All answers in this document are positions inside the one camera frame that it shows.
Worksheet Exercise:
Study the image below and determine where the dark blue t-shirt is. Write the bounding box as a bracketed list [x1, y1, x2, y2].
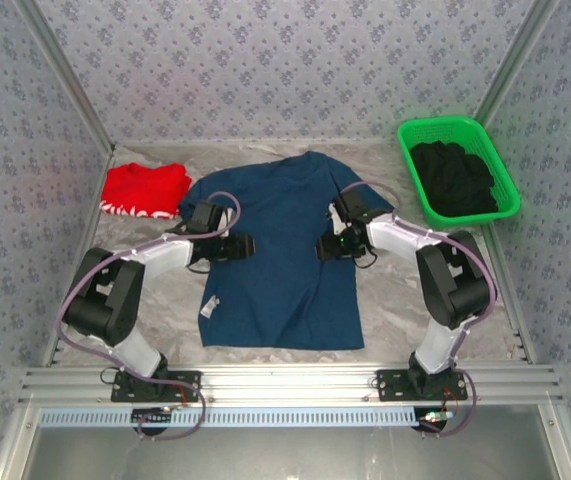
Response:
[178, 151, 396, 351]

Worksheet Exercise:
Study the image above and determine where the folded red t-shirt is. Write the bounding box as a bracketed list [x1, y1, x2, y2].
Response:
[99, 162, 194, 222]

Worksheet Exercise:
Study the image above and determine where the black clothes pile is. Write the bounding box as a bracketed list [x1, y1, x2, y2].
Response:
[409, 141, 499, 217]

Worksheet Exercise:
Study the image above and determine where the green plastic basket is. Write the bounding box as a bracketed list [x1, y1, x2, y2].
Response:
[396, 115, 523, 229]

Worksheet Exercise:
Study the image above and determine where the small black controller board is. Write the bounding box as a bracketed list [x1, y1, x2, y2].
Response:
[417, 408, 459, 430]
[132, 407, 173, 427]

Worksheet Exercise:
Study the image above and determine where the grey metal panel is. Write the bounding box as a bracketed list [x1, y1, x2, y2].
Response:
[29, 424, 561, 480]

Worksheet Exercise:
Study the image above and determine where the aluminium side frame rail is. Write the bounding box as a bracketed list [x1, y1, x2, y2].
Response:
[39, 144, 119, 369]
[479, 222, 539, 366]

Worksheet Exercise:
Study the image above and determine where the aluminium front frame rail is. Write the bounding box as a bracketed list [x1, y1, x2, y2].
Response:
[17, 364, 564, 406]

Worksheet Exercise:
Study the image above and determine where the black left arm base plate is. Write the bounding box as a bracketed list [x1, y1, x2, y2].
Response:
[109, 369, 202, 404]

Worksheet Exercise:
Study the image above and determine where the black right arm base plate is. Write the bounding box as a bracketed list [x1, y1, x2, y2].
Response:
[374, 368, 469, 403]

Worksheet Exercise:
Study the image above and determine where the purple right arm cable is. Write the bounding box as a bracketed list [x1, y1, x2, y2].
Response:
[344, 180, 499, 440]

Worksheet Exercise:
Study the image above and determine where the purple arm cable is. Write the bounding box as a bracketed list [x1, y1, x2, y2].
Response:
[54, 191, 242, 442]
[344, 180, 499, 440]

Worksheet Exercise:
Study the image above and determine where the slotted white cable duct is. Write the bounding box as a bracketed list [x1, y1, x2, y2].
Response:
[39, 405, 416, 429]

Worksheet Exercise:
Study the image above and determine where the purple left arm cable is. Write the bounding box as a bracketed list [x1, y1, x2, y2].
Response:
[54, 191, 242, 442]

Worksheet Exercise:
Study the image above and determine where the aluminium corner post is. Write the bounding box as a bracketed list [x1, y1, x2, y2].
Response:
[474, 0, 564, 131]
[14, 0, 117, 154]

